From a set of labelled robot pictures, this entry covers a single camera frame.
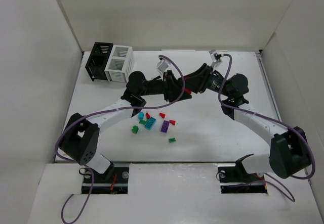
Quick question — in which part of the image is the red flower lego piece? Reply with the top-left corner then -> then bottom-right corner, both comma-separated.
184,75 -> 192,95

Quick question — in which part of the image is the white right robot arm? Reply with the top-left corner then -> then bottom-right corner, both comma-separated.
178,64 -> 314,178

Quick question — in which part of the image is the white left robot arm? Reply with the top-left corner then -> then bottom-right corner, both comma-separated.
55,70 -> 192,175

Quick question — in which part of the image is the small teal lego piece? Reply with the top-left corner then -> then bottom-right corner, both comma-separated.
138,112 -> 144,120

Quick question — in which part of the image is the teal flat lego brick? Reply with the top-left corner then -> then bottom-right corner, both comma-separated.
144,117 -> 156,130

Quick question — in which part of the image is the purple flat lego brick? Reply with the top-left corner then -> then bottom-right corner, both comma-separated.
160,120 -> 170,133

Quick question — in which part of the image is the white slotted container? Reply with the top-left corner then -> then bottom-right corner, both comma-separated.
104,45 -> 135,83

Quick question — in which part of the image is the green lego block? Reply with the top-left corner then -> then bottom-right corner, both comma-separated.
132,125 -> 139,134

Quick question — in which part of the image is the black slotted container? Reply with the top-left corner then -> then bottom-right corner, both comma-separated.
85,42 -> 113,81

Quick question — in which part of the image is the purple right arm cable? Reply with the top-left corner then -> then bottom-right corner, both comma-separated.
218,54 -> 316,203

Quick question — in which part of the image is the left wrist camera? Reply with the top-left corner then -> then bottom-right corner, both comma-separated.
156,58 -> 170,75

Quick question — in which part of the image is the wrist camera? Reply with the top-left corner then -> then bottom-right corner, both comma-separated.
209,50 -> 222,68
156,58 -> 170,75

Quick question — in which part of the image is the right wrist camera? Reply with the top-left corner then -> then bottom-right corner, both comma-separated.
209,50 -> 222,68

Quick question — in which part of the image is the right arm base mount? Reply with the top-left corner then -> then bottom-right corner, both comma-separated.
216,163 -> 267,194

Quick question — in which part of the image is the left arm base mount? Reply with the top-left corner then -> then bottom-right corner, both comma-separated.
79,162 -> 130,195

